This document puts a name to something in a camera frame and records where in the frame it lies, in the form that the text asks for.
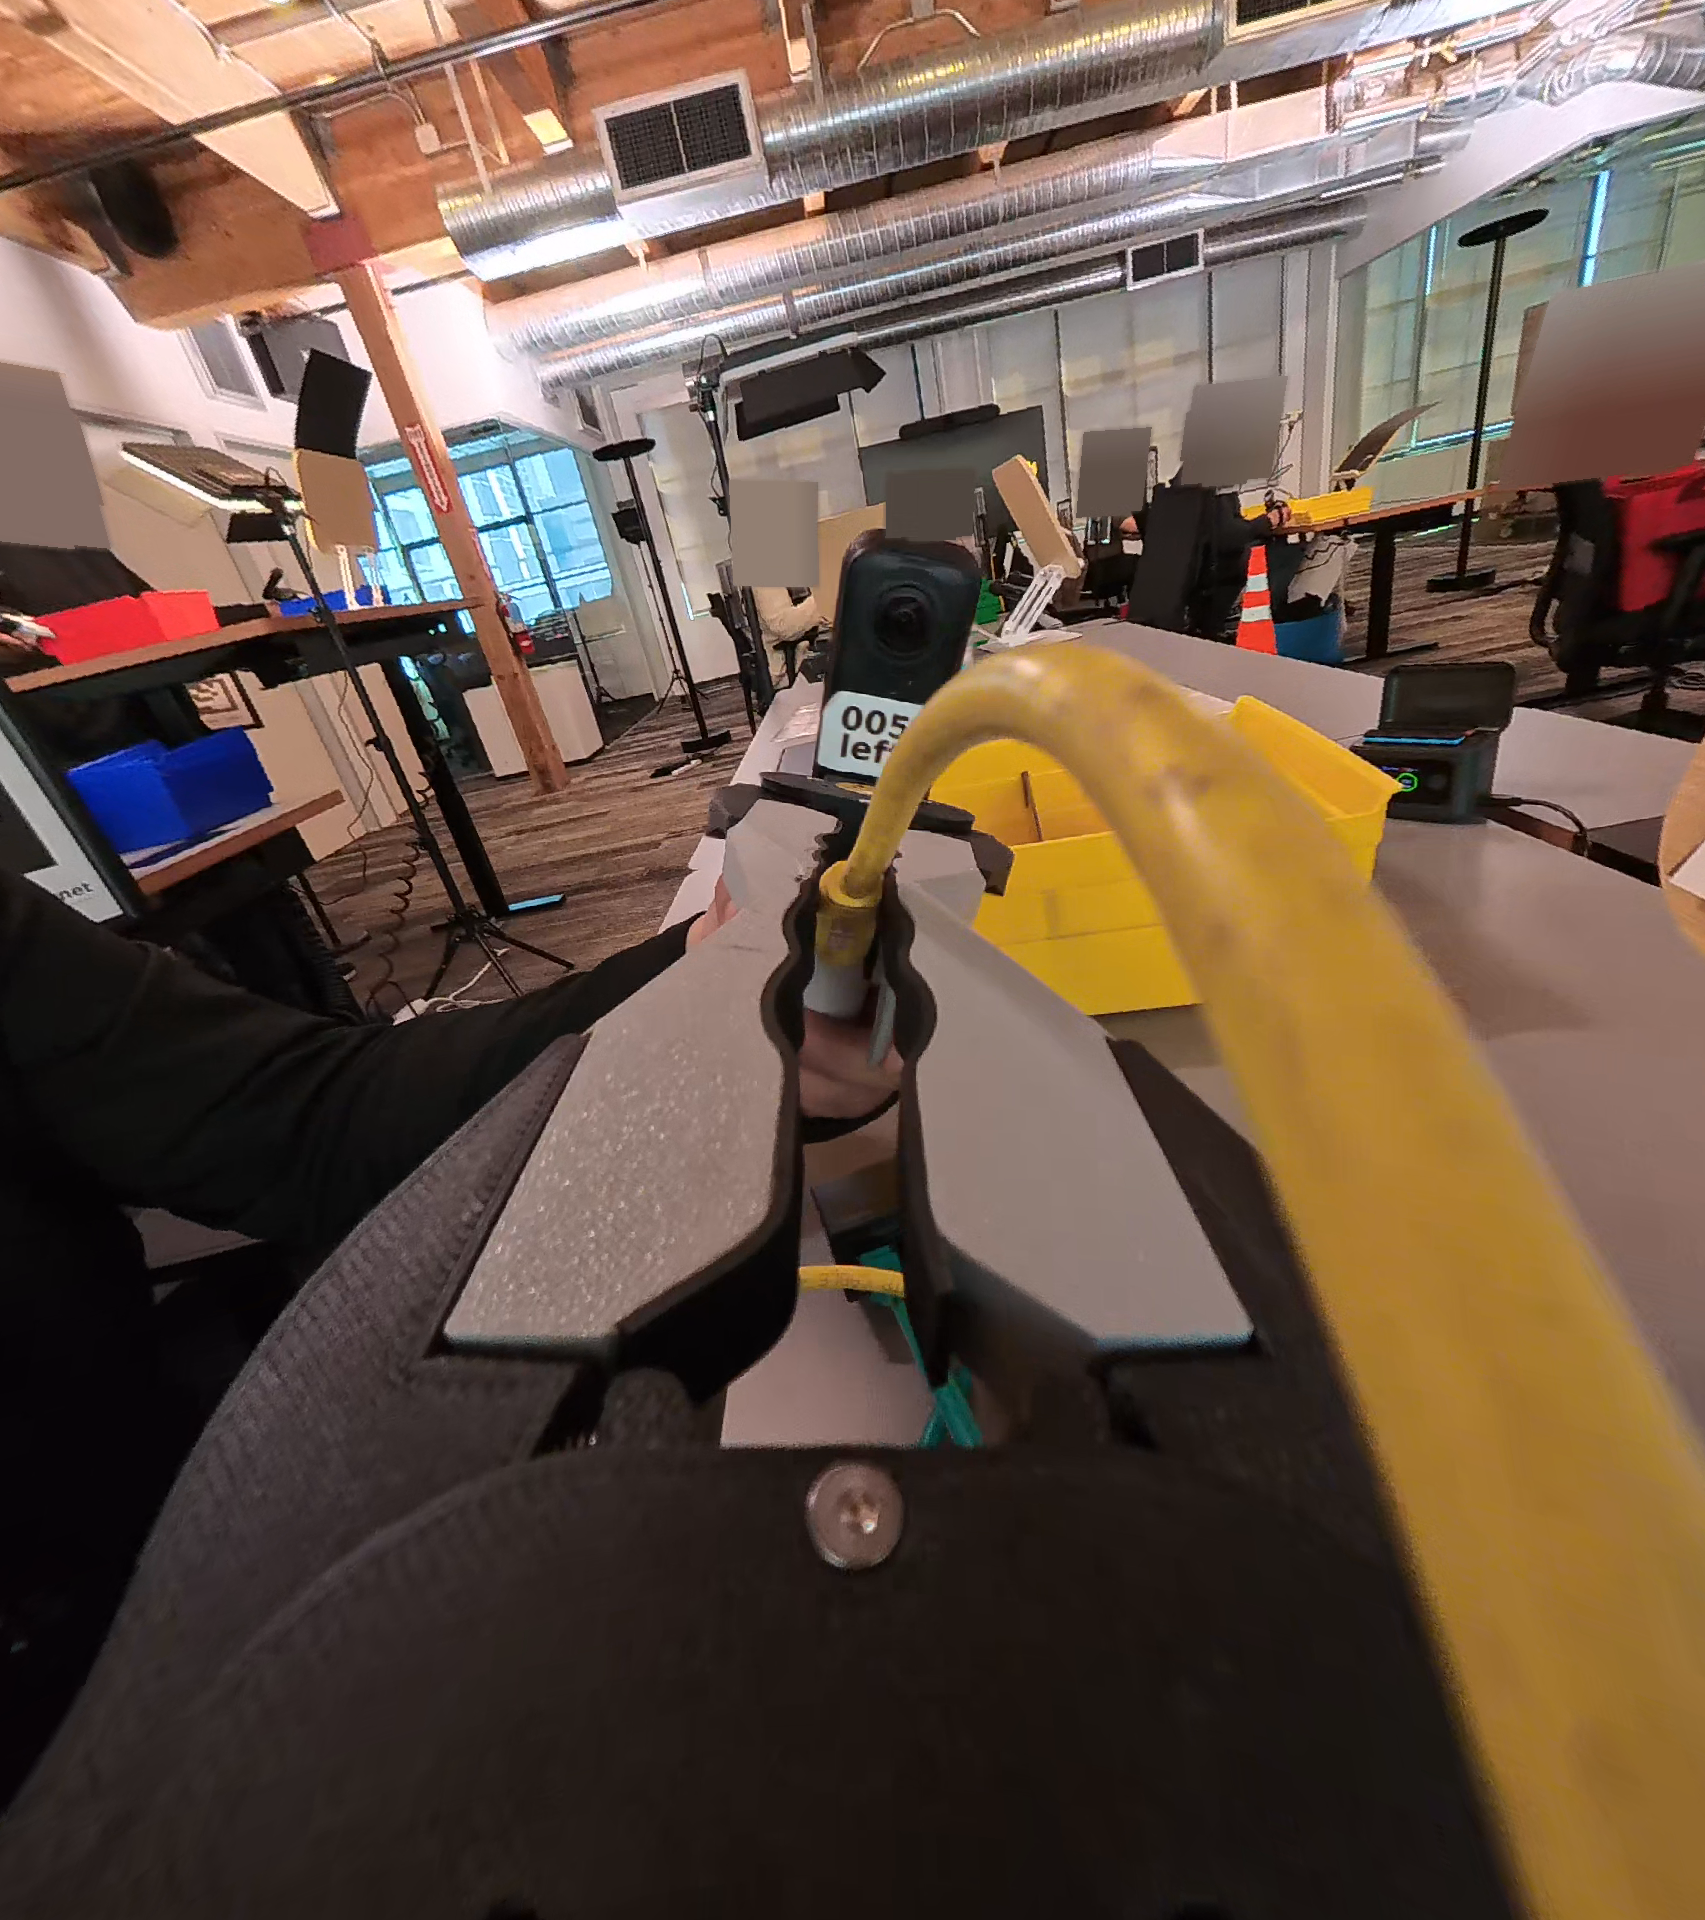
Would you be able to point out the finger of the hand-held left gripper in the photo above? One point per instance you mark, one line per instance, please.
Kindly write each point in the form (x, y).
(763, 854)

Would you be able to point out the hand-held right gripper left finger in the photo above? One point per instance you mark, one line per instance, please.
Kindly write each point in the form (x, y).
(613, 1185)

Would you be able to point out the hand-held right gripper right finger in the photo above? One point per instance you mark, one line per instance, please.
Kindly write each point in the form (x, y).
(1063, 1200)

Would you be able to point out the yellow plastic bin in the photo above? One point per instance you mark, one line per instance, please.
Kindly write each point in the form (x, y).
(1093, 900)

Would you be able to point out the person's left hand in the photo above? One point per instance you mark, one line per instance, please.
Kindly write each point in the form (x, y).
(845, 1073)

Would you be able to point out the thin bin divider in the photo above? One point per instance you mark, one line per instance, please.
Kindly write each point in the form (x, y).
(1034, 810)

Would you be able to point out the black tripod light stand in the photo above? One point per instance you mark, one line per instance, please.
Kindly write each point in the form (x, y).
(386, 781)
(794, 390)

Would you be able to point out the orange traffic cone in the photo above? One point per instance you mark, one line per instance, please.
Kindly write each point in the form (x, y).
(1257, 609)

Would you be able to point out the small black device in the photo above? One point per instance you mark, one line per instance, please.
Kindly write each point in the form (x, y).
(1438, 742)

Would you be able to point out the blue storage bin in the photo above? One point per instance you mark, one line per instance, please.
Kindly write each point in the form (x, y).
(171, 788)

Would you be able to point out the red storage bin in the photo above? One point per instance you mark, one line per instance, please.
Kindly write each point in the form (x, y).
(117, 627)

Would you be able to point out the red office chair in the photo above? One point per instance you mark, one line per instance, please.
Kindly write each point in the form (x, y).
(1691, 555)

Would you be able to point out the black wall screen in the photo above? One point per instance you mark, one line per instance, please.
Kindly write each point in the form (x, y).
(958, 450)

